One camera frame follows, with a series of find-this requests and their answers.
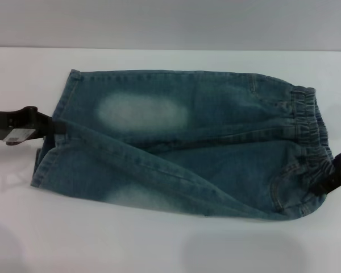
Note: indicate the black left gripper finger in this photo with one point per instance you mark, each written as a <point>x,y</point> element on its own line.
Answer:
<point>49,123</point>

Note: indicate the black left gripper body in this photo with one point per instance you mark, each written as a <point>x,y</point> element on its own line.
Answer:
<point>14,122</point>

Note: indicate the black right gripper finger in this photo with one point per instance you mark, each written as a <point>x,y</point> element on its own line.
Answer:
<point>322,186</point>

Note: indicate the blue denim shorts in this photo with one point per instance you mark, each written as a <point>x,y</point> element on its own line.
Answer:
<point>187,159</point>

